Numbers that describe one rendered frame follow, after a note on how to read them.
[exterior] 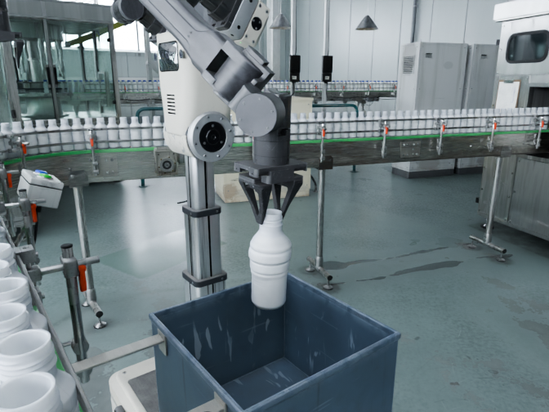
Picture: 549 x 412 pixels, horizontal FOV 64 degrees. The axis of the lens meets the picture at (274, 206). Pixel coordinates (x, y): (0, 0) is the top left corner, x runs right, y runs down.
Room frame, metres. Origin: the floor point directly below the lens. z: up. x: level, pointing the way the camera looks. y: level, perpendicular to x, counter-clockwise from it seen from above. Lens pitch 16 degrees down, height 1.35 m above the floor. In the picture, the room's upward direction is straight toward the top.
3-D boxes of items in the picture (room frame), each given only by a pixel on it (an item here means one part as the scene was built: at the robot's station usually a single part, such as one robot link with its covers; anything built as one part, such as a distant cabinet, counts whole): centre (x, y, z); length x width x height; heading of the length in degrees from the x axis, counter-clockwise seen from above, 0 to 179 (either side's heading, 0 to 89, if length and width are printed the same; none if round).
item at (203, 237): (1.45, 0.25, 0.74); 0.11 x 0.11 x 0.40; 37
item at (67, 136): (2.34, 1.11, 1.08); 0.06 x 0.06 x 0.17
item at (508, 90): (3.86, -2.00, 1.22); 0.23 x 0.04 x 0.32; 19
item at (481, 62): (6.87, -3.12, 0.96); 0.82 x 0.50 x 1.91; 109
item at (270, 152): (0.68, 0.00, 1.25); 0.10 x 0.07 x 0.07; 127
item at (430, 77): (6.59, -2.26, 0.96); 0.82 x 0.50 x 1.91; 109
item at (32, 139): (2.21, 1.23, 1.08); 0.06 x 0.06 x 0.17
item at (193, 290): (1.45, 0.25, 0.49); 0.13 x 0.13 x 0.40; 37
